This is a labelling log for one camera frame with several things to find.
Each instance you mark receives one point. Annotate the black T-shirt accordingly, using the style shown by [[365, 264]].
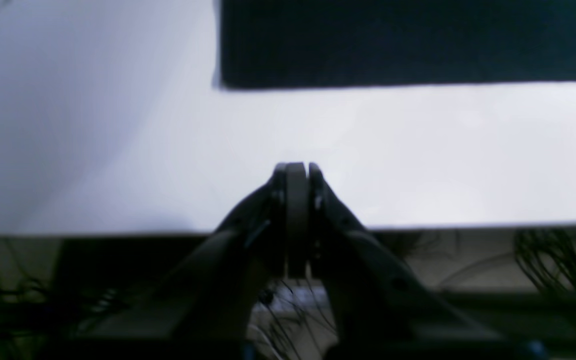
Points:
[[318, 44]]

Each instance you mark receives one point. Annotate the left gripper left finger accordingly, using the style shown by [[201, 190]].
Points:
[[206, 299]]

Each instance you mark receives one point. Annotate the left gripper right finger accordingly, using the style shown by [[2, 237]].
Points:
[[374, 296]]

